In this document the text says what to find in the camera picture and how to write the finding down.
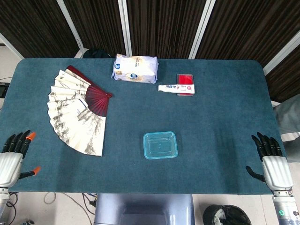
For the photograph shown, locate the red flat plastic case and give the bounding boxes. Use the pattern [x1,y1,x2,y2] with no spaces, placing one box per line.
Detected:
[176,73,195,97]

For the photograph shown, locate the black trash bin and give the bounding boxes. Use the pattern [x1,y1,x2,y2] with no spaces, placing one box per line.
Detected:
[202,204,253,225]

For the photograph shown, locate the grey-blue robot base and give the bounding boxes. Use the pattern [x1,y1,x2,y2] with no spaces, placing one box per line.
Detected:
[93,193,195,225]

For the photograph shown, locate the clear blue plastic tray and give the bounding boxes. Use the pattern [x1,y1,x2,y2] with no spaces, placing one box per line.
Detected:
[142,131,179,160]

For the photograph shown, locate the beige cable loop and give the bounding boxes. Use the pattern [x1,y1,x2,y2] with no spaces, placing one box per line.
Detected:
[44,192,57,204]

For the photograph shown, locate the white tissue pack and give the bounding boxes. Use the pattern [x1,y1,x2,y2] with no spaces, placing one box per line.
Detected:
[110,53,159,84]

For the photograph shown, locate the paper folding fan red ribs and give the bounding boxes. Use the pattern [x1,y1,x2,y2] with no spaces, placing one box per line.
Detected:
[46,65,113,157]

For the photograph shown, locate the black floor cable bundle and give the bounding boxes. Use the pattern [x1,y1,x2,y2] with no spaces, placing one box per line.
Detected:
[81,192,98,211]

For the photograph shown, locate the teal tablecloth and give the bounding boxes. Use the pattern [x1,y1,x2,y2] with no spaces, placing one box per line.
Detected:
[0,58,293,195]

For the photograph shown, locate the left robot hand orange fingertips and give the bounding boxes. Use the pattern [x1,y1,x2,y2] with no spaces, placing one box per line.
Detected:
[0,130,42,188]

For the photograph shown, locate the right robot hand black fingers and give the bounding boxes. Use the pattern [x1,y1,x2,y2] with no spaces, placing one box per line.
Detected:
[245,132,293,192]

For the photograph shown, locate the grey fabric chair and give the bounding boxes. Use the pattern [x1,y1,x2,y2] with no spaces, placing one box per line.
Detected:
[273,93,300,141]

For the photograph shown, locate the white red toothpaste tube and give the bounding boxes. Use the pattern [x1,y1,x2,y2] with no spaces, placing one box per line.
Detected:
[158,84,195,95]

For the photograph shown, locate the black device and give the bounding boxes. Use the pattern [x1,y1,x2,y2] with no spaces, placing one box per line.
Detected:
[0,82,10,98]

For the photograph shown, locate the black bag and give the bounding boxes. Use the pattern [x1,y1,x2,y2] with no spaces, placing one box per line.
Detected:
[83,48,112,59]

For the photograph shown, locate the dark slatted partition screen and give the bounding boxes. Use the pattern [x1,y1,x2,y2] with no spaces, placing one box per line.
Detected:
[0,0,300,104]

